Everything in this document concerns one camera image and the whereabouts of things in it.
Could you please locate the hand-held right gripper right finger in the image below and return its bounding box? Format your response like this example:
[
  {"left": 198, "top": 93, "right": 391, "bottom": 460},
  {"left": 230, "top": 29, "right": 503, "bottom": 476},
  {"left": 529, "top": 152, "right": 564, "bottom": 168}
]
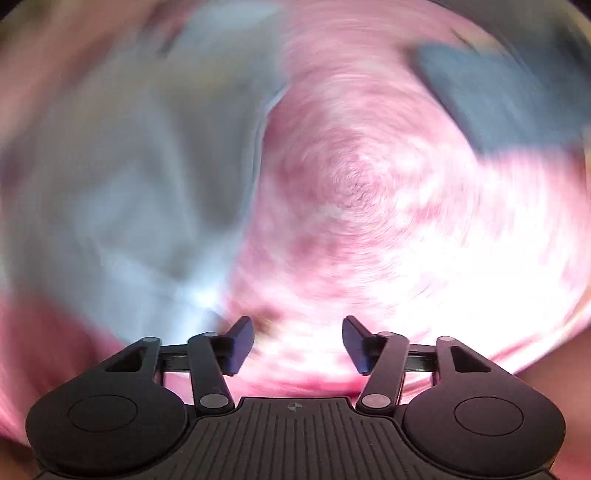
[{"left": 342, "top": 316, "right": 505, "bottom": 415}]

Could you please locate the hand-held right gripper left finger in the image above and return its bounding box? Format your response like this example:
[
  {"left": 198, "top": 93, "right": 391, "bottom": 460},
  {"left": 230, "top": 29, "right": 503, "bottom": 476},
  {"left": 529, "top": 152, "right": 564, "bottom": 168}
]
[{"left": 90, "top": 316, "right": 256, "bottom": 415}]

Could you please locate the light blue sweatshirt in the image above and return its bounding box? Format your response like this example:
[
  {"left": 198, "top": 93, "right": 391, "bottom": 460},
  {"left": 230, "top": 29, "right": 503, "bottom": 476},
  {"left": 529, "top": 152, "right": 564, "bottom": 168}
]
[{"left": 0, "top": 9, "right": 296, "bottom": 333}]

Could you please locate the pink floral blanket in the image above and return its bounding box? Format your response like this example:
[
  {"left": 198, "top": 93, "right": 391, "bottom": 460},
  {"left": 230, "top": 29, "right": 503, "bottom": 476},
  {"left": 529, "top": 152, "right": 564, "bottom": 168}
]
[{"left": 0, "top": 0, "right": 591, "bottom": 444}]

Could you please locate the blue-grey folded garment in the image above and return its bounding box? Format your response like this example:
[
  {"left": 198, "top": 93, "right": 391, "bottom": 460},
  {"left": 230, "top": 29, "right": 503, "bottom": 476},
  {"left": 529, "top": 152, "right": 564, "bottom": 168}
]
[{"left": 411, "top": 41, "right": 587, "bottom": 155}]

